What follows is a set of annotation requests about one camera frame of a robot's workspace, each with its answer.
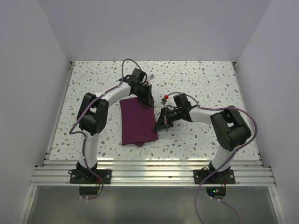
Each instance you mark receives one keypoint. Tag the purple cloth mat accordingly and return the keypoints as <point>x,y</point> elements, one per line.
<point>138,122</point>

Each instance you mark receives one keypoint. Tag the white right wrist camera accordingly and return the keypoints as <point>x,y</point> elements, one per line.
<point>166,102</point>

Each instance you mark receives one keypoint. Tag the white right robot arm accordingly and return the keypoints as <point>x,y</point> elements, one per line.
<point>230,129</point>

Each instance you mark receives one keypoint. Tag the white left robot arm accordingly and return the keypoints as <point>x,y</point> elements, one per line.
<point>93,113</point>

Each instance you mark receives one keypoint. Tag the aluminium rail frame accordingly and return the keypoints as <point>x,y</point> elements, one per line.
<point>168,161</point>

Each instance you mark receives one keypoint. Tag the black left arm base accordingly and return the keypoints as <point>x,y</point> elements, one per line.
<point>81,175</point>

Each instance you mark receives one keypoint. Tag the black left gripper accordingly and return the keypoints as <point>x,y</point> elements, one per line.
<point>148,97</point>

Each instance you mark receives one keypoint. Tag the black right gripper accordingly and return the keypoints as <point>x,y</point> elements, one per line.
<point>161,124</point>

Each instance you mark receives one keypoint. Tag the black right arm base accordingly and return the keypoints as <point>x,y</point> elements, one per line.
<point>223,177</point>

